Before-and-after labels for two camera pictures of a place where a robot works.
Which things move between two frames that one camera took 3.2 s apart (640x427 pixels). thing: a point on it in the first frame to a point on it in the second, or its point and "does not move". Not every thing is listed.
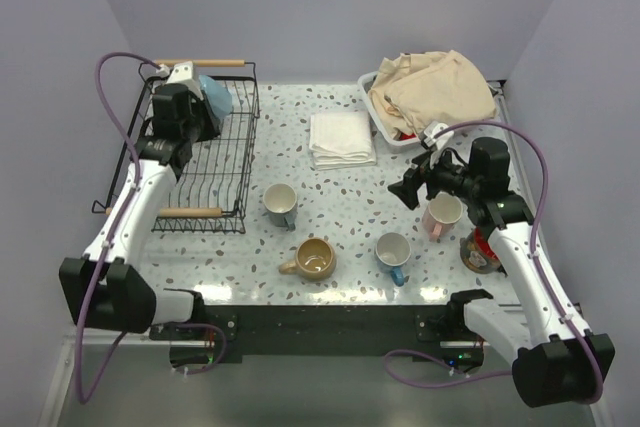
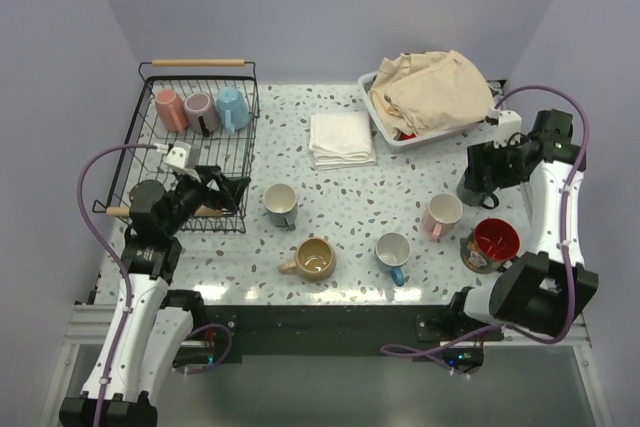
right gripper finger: (407, 191) to (480, 166)
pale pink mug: (441, 213) does not move
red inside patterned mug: (476, 252) does not move
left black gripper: (212, 129) to (232, 187)
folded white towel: (341, 140) does not move
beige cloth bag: (419, 92) does not move
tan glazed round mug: (315, 260) does not move
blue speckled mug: (393, 249) does not move
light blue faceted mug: (220, 99) to (233, 108)
